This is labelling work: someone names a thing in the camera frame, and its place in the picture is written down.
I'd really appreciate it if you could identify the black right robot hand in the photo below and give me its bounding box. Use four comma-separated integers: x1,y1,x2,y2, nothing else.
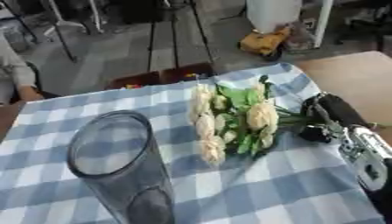
297,92,373,144

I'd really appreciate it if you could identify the cream artificial flower bouquet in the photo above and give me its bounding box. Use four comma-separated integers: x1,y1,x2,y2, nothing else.
186,74,314,168

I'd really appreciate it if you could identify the clear glass cylinder vase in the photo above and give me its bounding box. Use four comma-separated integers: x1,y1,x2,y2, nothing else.
66,109,178,224

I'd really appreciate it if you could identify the yellow toy truck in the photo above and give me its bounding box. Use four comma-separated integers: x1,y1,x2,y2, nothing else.
237,25,294,61

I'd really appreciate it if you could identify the white cylindrical bin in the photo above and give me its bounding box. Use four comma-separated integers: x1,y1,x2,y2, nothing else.
245,0,304,34

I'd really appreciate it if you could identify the black tripod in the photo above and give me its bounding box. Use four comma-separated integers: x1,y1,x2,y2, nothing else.
145,0,216,74

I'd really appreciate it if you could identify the dark red storage box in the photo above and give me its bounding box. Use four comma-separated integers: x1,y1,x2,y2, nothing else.
104,61,216,90

